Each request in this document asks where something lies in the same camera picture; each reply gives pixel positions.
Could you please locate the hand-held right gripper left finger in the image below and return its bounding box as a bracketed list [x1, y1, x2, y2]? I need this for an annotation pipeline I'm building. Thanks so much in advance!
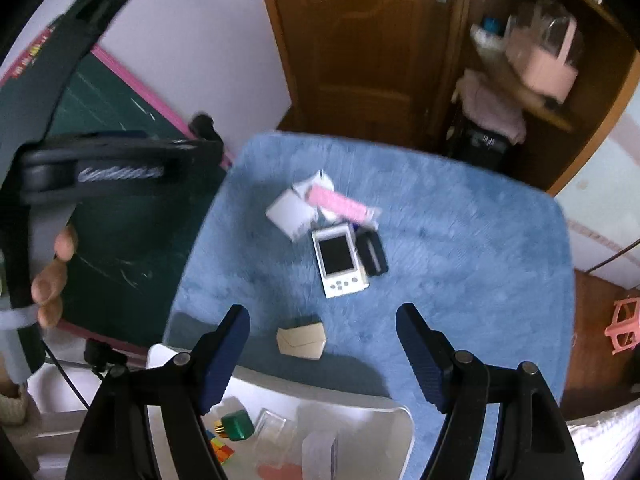
[65, 304, 251, 480]

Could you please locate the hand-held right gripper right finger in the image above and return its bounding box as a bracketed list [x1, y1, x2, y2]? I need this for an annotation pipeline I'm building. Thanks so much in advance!
[395, 302, 586, 480]

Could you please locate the green bottle with gold cap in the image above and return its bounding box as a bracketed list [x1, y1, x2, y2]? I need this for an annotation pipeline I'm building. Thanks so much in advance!
[215, 410, 255, 442]

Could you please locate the beige paper box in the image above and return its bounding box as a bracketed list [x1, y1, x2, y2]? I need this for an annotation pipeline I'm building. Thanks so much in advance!
[276, 321, 327, 362]

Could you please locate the clear blister pack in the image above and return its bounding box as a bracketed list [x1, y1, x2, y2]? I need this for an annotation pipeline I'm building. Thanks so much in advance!
[252, 408, 296, 453]

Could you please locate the colourful puzzle cube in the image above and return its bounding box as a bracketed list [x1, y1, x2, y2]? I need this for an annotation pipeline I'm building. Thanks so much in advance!
[205, 430, 236, 466]

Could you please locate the white plastic tray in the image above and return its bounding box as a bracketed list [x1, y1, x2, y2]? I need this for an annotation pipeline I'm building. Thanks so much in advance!
[147, 345, 416, 480]

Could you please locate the pink oval case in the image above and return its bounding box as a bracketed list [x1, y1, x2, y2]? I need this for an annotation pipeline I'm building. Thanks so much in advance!
[257, 462, 306, 480]

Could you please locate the clear plastic box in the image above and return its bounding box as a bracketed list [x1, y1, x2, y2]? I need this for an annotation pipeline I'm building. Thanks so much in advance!
[302, 432, 338, 480]

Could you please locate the person's left hand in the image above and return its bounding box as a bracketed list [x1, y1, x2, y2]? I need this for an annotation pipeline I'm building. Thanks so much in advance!
[32, 225, 78, 331]

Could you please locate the blue plush blanket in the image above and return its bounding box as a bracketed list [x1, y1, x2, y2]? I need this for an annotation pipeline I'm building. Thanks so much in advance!
[162, 132, 576, 480]

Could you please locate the black chalkboard knob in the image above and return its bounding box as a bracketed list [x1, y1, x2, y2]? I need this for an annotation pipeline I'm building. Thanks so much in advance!
[192, 114, 222, 142]

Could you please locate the small black case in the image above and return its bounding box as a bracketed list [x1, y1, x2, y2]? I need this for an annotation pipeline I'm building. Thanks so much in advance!
[356, 230, 390, 277]

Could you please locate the white handheld game console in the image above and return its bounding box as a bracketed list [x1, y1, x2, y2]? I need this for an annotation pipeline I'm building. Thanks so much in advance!
[312, 225, 371, 300]

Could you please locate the small white box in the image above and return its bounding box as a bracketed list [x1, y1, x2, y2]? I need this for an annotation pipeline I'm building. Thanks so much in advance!
[266, 189, 321, 243]

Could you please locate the pink packet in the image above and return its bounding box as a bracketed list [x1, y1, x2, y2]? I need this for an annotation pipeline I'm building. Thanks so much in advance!
[307, 185, 383, 226]

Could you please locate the white storage box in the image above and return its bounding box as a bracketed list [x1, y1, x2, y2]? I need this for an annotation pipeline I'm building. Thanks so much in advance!
[27, 360, 151, 480]

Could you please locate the pink plastic stool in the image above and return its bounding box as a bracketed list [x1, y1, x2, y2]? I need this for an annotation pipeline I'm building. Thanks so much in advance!
[605, 297, 640, 356]

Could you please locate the white textured cushion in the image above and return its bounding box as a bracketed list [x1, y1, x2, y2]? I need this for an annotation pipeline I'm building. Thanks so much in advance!
[565, 405, 640, 480]

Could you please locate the black bag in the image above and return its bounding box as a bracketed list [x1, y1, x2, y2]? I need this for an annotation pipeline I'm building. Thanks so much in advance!
[447, 110, 511, 171]

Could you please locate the pale floral wardrobe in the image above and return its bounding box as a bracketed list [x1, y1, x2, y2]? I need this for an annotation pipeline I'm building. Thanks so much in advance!
[550, 110, 640, 291]

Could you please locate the pink folded cloth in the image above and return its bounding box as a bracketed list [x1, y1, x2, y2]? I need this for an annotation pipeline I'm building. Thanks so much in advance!
[452, 70, 527, 143]

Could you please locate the brown wooden door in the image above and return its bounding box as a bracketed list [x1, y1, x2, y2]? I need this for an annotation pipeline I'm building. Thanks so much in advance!
[252, 0, 466, 148]

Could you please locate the brown wooden shelf cabinet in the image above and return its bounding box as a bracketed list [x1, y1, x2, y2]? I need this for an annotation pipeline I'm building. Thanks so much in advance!
[440, 0, 640, 196]

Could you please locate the pink basket with clear lid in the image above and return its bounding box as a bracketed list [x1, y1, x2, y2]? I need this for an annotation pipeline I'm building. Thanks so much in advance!
[502, 0, 583, 103]

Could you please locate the white tissue packet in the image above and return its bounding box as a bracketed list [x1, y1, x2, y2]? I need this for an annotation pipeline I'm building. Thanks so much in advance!
[470, 25, 506, 48]

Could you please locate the green chalkboard with pink frame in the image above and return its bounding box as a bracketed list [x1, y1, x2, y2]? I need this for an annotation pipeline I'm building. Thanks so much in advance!
[0, 25, 236, 346]

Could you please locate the black cable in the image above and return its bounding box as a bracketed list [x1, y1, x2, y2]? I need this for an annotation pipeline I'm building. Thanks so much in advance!
[44, 342, 93, 413]

